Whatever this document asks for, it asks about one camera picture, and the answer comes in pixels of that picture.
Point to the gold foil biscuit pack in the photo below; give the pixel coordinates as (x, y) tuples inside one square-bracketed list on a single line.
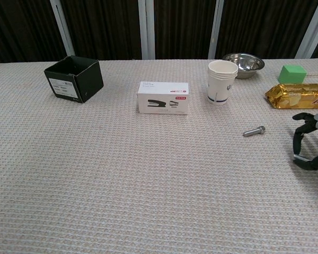
[(294, 98)]

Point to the green cube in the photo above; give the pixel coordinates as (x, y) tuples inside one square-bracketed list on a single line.
[(290, 76)]

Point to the stainless steel bowl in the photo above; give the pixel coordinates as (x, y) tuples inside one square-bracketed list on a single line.
[(250, 70)]

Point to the white paper cup stack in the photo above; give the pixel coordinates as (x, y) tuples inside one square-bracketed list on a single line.
[(218, 87)]

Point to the white stapler box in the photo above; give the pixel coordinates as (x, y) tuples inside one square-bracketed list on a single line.
[(161, 101)]

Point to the beige woven tablecloth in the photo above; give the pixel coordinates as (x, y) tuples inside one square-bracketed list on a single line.
[(122, 172)]

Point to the black open cardboard box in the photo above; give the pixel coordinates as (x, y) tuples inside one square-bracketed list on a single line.
[(88, 82)]

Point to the white partition post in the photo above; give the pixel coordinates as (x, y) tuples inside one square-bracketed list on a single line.
[(146, 26), (62, 26), (216, 26), (315, 26)]

